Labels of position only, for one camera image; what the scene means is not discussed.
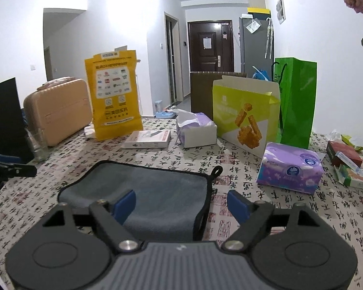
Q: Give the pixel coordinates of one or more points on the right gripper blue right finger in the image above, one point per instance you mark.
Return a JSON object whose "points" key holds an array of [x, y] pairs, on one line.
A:
{"points": [[253, 219]]}

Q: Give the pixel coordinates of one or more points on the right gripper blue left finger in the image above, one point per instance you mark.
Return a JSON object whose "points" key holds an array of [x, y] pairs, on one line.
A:
{"points": [[109, 217]]}

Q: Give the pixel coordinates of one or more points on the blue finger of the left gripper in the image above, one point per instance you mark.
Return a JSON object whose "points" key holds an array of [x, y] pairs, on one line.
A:
{"points": [[20, 170], [10, 159]]}

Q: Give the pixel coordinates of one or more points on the purple and grey towel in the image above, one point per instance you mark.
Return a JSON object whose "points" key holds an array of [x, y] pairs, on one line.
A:
{"points": [[170, 205]]}

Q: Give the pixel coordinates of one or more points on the black paper bag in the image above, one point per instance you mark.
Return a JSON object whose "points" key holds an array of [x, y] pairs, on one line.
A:
{"points": [[13, 134]]}

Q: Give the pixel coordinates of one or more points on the clear drinking glass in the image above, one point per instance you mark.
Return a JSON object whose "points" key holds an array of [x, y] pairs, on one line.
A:
{"points": [[38, 144]]}

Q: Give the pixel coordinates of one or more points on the purple tissue pack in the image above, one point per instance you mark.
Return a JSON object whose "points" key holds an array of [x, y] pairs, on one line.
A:
{"points": [[291, 168]]}

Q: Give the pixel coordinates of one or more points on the flat white box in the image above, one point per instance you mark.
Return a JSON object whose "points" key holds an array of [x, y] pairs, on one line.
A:
{"points": [[147, 139]]}

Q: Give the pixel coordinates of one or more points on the tan small suitcase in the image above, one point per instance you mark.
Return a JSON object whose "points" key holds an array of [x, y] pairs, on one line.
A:
{"points": [[60, 108]]}

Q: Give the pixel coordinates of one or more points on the calligraphy print tablecloth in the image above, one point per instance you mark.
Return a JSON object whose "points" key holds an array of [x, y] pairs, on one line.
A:
{"points": [[315, 241]]}

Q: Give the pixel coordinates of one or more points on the open purple tissue box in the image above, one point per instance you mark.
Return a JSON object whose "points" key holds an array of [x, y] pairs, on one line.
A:
{"points": [[195, 129]]}

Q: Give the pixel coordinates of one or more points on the yellow-green snack carton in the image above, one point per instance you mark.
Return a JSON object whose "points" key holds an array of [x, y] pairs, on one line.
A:
{"points": [[246, 112]]}

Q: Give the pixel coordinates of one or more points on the red and green small boxes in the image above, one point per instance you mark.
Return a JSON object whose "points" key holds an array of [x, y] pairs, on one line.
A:
{"points": [[347, 164]]}

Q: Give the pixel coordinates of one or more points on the yellow printed bag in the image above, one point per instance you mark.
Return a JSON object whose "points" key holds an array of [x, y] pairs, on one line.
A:
{"points": [[112, 83]]}

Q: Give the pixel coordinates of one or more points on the brown wooden chair back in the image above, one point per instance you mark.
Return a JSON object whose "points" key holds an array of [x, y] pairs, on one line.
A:
{"points": [[201, 90]]}

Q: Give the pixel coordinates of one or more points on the green gift bag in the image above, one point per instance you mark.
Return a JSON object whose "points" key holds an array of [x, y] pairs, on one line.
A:
{"points": [[297, 80]]}

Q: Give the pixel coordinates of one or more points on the dark brown entrance door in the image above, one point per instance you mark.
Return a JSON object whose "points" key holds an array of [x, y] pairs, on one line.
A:
{"points": [[211, 46]]}

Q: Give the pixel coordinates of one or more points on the grey refrigerator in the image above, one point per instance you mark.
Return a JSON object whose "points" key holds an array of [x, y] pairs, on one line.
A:
{"points": [[257, 48]]}

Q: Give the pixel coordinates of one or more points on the yellow box atop refrigerator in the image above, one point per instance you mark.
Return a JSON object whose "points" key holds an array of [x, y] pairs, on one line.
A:
{"points": [[258, 10]]}

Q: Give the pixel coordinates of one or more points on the wall poster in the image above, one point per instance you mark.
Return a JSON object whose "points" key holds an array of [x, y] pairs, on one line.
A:
{"points": [[280, 8]]}

